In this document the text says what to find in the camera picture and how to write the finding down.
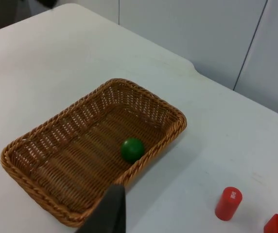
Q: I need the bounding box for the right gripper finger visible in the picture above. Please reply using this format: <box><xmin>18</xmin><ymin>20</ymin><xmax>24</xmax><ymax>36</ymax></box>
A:
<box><xmin>74</xmin><ymin>183</ymin><xmax>127</xmax><ymax>233</ymax></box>

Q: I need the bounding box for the brown wicker basket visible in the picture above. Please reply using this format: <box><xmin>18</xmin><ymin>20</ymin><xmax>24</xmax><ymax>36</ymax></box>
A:
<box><xmin>0</xmin><ymin>78</ymin><xmax>188</xmax><ymax>228</ymax></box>

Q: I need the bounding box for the red cylinder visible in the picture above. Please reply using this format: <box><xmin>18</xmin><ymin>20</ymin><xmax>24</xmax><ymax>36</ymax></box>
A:
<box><xmin>214</xmin><ymin>186</ymin><xmax>243</xmax><ymax>221</ymax></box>

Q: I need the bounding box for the green ball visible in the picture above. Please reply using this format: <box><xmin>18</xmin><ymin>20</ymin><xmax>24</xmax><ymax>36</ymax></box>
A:
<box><xmin>121</xmin><ymin>137</ymin><xmax>145</xmax><ymax>164</ymax></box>

